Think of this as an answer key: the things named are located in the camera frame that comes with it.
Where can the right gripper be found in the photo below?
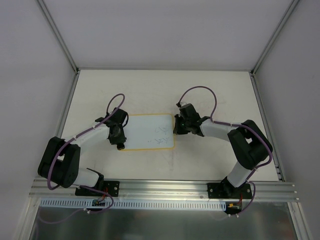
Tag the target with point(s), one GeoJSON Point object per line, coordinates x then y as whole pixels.
{"type": "Point", "coordinates": [178, 124]}

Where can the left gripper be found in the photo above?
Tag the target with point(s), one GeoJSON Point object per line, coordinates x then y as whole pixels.
{"type": "Point", "coordinates": [119, 139]}

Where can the black whiteboard eraser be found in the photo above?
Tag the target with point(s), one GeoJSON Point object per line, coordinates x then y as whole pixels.
{"type": "Point", "coordinates": [120, 146]}

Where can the yellow framed whiteboard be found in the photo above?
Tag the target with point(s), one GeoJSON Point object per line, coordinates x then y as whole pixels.
{"type": "Point", "coordinates": [148, 132]}

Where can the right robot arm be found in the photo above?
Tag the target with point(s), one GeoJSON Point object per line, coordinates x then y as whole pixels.
{"type": "Point", "coordinates": [250, 146]}

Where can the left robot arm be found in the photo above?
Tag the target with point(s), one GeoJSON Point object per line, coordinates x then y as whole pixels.
{"type": "Point", "coordinates": [60, 162]}

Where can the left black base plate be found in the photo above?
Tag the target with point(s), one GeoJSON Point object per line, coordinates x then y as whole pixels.
{"type": "Point", "coordinates": [109, 186]}

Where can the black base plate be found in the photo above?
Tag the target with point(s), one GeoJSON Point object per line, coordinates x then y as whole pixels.
{"type": "Point", "coordinates": [219, 190]}
{"type": "Point", "coordinates": [109, 186]}

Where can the white slotted cable duct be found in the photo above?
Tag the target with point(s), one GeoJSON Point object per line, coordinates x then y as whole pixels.
{"type": "Point", "coordinates": [132, 204]}

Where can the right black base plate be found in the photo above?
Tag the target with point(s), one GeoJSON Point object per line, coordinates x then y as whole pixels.
{"type": "Point", "coordinates": [219, 190]}

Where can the aluminium mounting rail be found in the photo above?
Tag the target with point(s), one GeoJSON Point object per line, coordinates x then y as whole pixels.
{"type": "Point", "coordinates": [181, 190]}

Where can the left aluminium frame post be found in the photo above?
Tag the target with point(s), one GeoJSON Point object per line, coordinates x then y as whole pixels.
{"type": "Point", "coordinates": [57, 34]}

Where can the aluminium frame post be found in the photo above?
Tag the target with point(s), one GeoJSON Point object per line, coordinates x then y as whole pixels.
{"type": "Point", "coordinates": [275, 34]}
{"type": "Point", "coordinates": [57, 34]}

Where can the right aluminium frame post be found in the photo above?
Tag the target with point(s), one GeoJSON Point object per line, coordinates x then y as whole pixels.
{"type": "Point", "coordinates": [275, 34]}

